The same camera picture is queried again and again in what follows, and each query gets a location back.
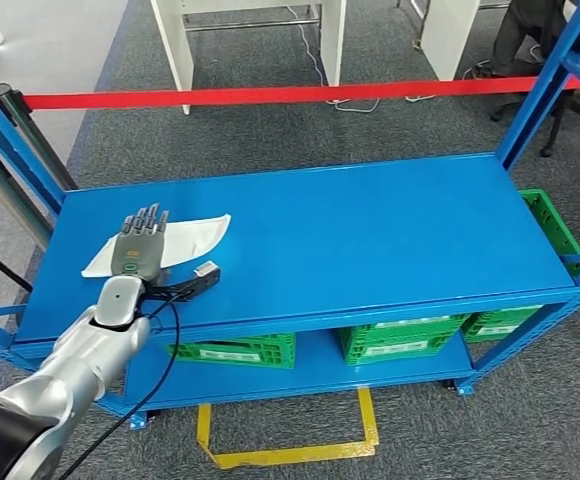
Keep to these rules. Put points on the blue metal shelf rack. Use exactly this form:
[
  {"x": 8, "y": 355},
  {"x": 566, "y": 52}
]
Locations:
[{"x": 345, "y": 232}]

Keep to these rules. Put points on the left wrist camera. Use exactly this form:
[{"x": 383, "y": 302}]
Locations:
[{"x": 205, "y": 269}]

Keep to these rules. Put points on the silver stanchion post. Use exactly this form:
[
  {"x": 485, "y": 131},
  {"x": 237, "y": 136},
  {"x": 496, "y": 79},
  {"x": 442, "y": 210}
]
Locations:
[
  {"x": 35, "y": 142},
  {"x": 10, "y": 195}
]

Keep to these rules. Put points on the black office chair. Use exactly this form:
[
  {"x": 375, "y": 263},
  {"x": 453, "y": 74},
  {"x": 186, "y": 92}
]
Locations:
[{"x": 555, "y": 129}]

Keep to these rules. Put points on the red barrier belt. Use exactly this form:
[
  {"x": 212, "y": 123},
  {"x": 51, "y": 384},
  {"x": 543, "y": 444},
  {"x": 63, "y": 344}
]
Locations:
[{"x": 270, "y": 95}]

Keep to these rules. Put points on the green plastic crate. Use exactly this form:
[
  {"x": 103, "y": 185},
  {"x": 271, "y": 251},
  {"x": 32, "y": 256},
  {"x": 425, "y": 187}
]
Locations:
[
  {"x": 270, "y": 351},
  {"x": 355, "y": 348},
  {"x": 545, "y": 212}
]

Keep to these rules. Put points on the white desk with steel rails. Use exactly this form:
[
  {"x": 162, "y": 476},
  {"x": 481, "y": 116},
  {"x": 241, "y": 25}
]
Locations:
[{"x": 175, "y": 53}]

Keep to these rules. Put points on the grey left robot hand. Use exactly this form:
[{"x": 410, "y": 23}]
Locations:
[{"x": 137, "y": 252}]

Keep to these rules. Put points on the yellow floor tape outline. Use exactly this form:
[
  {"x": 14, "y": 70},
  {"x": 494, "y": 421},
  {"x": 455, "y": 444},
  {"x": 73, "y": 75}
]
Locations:
[{"x": 290, "y": 456}]

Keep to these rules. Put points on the white curved plastic part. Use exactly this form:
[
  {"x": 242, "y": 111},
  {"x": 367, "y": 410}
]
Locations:
[{"x": 195, "y": 235}]

